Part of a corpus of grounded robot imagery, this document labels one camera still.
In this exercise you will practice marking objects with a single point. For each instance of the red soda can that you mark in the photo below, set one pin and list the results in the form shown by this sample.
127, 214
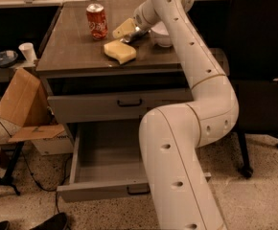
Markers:
96, 21

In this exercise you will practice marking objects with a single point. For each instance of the brown cardboard box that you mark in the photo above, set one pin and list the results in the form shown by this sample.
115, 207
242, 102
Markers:
25, 104

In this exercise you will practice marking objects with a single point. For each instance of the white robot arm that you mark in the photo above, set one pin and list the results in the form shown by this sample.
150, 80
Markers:
211, 114

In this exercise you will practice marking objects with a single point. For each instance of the black office chair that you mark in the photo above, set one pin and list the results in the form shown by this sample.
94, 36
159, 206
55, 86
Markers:
251, 47

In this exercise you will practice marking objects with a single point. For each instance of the yellow sponge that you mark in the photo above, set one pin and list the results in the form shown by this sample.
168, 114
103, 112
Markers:
120, 51

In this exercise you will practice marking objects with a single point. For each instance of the grey middle drawer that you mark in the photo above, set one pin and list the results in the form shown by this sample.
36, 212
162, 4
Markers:
113, 106

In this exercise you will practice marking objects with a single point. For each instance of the grey drawer cabinet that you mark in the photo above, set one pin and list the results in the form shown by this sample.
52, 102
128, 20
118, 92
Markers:
106, 82

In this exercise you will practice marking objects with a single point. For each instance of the dark round dish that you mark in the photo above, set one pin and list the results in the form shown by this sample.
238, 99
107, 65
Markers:
8, 58

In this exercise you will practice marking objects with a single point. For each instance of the black metal stand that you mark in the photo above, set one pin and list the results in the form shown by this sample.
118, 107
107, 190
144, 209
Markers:
8, 165

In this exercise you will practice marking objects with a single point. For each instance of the grey open bottom drawer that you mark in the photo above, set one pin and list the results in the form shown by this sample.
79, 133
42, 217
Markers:
130, 158

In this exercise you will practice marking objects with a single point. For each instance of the white bowl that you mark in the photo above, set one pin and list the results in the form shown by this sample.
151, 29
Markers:
160, 35

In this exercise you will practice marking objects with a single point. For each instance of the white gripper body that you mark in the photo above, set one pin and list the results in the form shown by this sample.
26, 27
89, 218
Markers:
140, 22

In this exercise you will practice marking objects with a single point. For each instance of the low side shelf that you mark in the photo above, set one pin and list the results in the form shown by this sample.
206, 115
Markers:
6, 74

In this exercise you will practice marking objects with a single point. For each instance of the white paper cup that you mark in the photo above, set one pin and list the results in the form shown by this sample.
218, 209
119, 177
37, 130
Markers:
28, 51

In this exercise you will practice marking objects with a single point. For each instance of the black shoe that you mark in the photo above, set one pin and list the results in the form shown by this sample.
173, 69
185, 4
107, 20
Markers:
57, 222
4, 225

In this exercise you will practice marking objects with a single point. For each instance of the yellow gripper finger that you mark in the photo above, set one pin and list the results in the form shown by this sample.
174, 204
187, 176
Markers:
127, 27

